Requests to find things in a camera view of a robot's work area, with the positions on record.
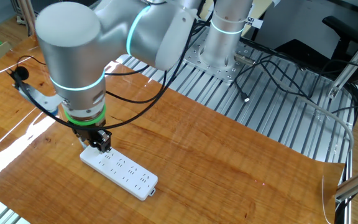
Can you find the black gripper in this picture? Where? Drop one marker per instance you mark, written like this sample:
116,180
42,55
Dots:
87,135

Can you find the white power strip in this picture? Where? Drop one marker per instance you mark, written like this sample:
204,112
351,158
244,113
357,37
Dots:
120,172

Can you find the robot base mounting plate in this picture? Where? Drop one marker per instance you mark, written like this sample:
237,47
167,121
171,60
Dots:
197,62

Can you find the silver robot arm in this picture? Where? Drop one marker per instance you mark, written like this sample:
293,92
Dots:
73,46

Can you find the wood grain table mat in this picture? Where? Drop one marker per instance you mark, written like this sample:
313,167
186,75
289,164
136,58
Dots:
213,161

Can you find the white qr code label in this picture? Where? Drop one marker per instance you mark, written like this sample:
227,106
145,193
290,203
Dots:
255,22

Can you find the black office chair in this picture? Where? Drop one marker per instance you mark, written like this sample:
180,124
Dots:
343,29

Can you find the wrist camera with metal bracket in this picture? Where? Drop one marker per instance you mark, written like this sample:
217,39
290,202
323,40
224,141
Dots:
42,101

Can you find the slanted copper frame bar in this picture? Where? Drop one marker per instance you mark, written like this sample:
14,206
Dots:
29,17

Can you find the short aluminium frame profile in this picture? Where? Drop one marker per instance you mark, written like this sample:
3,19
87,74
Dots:
356,185

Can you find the slanted aluminium frame profile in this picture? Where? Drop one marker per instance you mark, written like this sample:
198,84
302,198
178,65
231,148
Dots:
353,62

